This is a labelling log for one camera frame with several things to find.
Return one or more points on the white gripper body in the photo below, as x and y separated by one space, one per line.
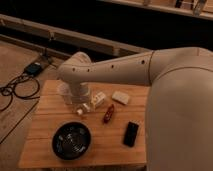
80 93

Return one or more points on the black eraser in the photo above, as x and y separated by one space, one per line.
130 134

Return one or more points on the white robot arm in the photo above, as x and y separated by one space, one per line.
179 108

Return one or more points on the white sponge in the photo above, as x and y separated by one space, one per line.
121 97

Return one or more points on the translucent plastic cup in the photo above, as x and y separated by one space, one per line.
64 92

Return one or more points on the white lying bottle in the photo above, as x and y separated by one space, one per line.
96 101

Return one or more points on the red brown small object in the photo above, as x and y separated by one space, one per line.
108 113

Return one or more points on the wooden folding table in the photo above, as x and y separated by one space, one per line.
113 134

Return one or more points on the black bowl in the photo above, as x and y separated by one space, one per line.
71 141

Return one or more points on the black power adapter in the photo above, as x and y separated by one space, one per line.
33 69

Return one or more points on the wooden rail barrier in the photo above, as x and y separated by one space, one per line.
97 44

